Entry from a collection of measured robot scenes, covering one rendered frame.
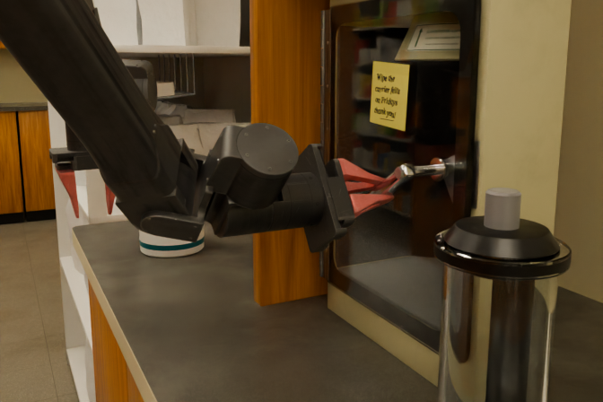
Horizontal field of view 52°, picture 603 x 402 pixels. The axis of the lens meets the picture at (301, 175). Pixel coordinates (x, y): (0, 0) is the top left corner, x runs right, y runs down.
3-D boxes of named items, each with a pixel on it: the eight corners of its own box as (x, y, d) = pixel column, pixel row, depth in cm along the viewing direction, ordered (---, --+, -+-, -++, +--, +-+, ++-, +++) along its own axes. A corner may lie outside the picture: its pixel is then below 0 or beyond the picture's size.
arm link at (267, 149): (151, 160, 63) (137, 232, 57) (170, 84, 54) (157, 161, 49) (263, 183, 66) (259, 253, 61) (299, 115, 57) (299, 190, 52)
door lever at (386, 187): (404, 207, 73) (397, 187, 73) (450, 175, 65) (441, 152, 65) (365, 213, 70) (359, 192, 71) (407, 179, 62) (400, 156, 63)
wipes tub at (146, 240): (194, 236, 134) (191, 169, 131) (213, 252, 123) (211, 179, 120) (133, 244, 128) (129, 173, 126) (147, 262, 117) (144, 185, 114)
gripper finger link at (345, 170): (396, 152, 67) (320, 158, 63) (415, 213, 65) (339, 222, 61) (366, 178, 73) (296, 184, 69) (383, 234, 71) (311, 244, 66)
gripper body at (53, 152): (129, 161, 88) (126, 109, 87) (53, 167, 83) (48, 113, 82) (121, 155, 94) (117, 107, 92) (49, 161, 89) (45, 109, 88)
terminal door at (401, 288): (327, 278, 93) (329, 7, 86) (462, 366, 66) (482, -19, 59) (323, 279, 93) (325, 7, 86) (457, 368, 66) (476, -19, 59)
